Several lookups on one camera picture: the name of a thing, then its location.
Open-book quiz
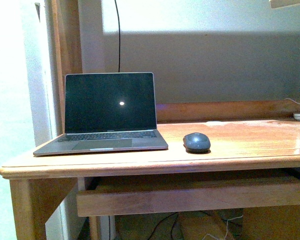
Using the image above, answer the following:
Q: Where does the wooden desk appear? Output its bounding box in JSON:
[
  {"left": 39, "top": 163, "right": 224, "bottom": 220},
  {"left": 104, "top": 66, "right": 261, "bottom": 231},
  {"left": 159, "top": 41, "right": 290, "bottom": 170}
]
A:
[{"left": 0, "top": 0, "right": 300, "bottom": 240}]

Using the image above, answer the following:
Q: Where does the dark grey Logitech mouse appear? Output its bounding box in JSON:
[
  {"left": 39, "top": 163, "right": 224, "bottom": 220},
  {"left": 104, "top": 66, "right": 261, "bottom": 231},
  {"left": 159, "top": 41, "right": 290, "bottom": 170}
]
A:
[{"left": 183, "top": 132, "right": 211, "bottom": 154}]

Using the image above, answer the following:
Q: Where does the grey laptop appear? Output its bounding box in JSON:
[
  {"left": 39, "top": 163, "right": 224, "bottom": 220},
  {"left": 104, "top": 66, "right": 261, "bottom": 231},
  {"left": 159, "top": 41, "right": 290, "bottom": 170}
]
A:
[{"left": 33, "top": 72, "right": 168, "bottom": 157}]

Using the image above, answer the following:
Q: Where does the black wall cable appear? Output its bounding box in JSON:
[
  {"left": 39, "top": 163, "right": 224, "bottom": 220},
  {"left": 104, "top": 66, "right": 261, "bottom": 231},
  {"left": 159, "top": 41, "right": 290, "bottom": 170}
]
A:
[{"left": 114, "top": 0, "right": 122, "bottom": 74}]

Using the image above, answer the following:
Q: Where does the white cable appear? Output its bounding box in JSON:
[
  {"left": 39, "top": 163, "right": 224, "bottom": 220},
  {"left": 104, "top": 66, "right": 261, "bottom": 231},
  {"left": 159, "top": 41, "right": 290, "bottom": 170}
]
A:
[{"left": 202, "top": 215, "right": 243, "bottom": 240}]

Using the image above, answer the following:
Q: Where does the black floor cable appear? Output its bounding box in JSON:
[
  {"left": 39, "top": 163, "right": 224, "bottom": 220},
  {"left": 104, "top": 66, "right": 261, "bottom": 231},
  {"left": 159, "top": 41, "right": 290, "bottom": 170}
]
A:
[{"left": 144, "top": 211, "right": 211, "bottom": 240}]

